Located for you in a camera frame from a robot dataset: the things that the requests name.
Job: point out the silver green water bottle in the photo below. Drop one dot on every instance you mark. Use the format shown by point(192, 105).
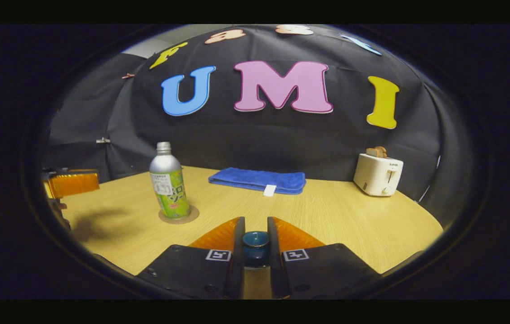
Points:
point(169, 184)

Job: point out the round brown coaster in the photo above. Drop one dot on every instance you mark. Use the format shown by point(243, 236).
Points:
point(191, 216)

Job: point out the brown clip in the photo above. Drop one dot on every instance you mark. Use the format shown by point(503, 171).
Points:
point(128, 76)

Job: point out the folded blue towel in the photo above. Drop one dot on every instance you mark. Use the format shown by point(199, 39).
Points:
point(259, 180)

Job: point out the black backdrop cloth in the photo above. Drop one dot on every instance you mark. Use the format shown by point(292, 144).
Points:
point(259, 139)

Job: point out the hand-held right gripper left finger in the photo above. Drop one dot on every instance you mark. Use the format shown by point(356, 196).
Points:
point(191, 270)

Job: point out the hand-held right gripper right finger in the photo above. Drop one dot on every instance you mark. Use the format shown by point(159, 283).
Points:
point(322, 270)

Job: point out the teal teacup lid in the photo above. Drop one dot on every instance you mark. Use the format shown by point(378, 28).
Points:
point(255, 247)

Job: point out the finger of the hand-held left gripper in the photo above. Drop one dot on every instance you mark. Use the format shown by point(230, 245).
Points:
point(74, 183)

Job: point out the white toaster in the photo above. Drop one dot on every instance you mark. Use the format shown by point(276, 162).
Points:
point(376, 175)

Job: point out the bread slice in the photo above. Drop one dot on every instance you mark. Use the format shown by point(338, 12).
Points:
point(377, 152)

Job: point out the white clip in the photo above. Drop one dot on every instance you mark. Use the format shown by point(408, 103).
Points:
point(103, 140)

